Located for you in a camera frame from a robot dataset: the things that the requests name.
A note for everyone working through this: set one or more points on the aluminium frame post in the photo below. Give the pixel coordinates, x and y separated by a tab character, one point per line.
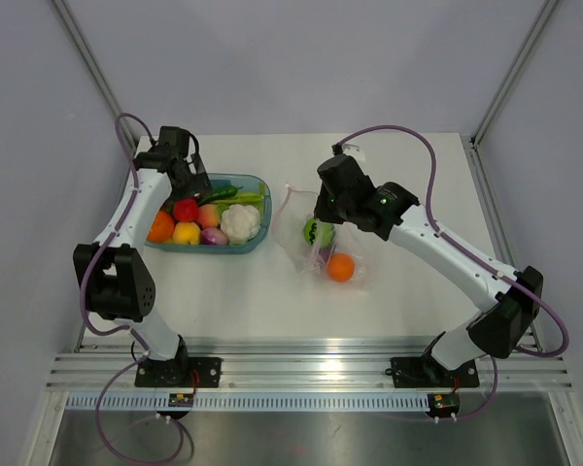
516	69
77	38

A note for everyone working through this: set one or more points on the red toy tomato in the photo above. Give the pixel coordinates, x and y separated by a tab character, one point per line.
185	210

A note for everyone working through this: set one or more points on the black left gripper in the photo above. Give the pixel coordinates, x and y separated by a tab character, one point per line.
197	183

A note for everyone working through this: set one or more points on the peach toy fruit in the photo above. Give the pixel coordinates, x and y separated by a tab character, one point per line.
208	216

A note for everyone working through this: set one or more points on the right aluminium frame post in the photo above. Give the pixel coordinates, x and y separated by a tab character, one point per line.
516	69

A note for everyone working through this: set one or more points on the aluminium mounting rail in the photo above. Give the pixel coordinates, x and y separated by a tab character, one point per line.
305	366

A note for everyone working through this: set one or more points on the teal plastic food tray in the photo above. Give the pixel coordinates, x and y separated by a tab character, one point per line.
246	184

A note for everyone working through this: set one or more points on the green toy melon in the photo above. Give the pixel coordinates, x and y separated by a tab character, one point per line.
317	232

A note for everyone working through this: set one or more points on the clear zip top bag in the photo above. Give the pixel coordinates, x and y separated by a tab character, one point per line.
331	254

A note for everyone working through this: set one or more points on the purple toy onion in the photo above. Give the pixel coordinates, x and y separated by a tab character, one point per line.
213	236

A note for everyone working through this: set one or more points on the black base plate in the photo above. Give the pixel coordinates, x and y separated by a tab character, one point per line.
200	371
418	372

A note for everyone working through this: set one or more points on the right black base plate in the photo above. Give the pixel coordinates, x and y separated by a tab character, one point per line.
418	372

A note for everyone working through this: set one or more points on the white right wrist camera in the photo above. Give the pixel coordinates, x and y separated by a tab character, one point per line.
355	151

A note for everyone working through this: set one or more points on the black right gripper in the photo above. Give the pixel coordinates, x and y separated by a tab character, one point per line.
322	210

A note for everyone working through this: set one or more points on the right controller board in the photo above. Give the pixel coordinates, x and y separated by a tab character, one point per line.
445	405

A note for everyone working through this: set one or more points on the green toy chili pepper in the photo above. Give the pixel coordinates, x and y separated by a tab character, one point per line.
221	193

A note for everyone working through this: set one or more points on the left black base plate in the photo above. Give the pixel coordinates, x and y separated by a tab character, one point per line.
200	371

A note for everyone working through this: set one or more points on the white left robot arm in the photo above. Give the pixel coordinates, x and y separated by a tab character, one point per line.
114	280

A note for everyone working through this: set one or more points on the controller board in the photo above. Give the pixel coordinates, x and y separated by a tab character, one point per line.
445	405
180	400

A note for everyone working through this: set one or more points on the yellow toy pepper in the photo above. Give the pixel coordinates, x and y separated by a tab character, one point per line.
187	233

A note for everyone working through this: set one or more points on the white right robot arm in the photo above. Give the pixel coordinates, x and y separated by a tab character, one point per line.
504	297

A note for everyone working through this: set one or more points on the left controller board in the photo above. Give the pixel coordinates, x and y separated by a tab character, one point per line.
180	400

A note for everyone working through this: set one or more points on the white toy cauliflower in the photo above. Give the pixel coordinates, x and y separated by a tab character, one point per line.
240	223

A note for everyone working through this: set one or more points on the left aluminium frame post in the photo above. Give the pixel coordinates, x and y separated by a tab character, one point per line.
77	38

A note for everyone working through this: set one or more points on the white slotted cable duct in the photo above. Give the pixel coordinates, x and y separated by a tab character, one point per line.
255	402

